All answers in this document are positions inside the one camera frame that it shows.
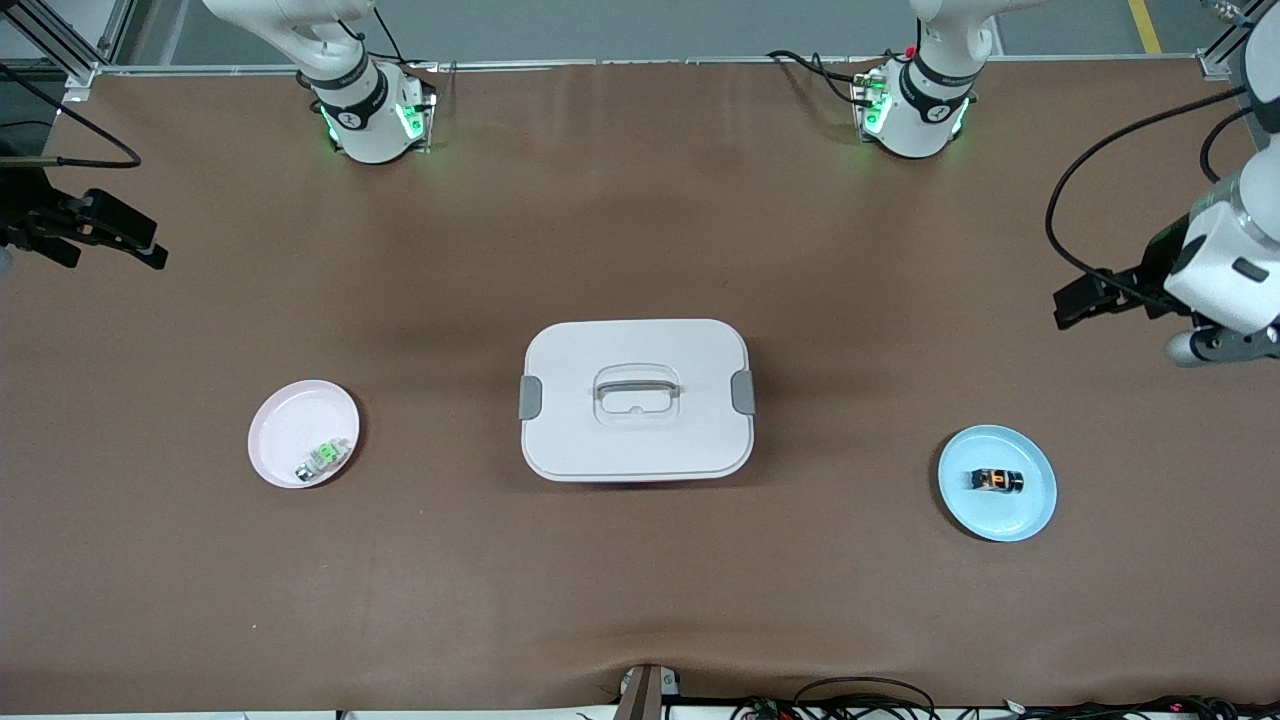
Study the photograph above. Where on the green push-button switch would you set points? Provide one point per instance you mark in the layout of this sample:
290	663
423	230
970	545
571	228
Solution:
325	457

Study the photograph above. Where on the brown table cover mat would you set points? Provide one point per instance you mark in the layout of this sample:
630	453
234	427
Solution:
640	600

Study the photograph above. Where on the pink round plate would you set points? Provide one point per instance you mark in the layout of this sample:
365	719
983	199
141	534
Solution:
290	430

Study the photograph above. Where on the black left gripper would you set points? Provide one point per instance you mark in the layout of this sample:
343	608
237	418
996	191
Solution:
1157	265

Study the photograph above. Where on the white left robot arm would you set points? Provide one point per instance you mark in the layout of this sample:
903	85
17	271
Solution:
1225	260

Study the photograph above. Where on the white lidded box grey latches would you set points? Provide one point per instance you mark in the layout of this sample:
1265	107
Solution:
640	440

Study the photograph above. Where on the aluminium frame profile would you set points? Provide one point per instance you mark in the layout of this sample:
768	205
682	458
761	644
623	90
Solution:
1215	65
70	60

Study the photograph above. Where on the metal bracket post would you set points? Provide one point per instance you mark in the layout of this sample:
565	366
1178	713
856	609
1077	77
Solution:
640	695

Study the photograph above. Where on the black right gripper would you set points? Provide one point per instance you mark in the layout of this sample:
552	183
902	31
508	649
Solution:
22	215

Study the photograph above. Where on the orange black push-button switch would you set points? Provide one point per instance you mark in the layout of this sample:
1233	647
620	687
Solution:
1000	481

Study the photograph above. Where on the light blue round plate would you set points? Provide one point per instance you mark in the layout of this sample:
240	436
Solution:
1000	520

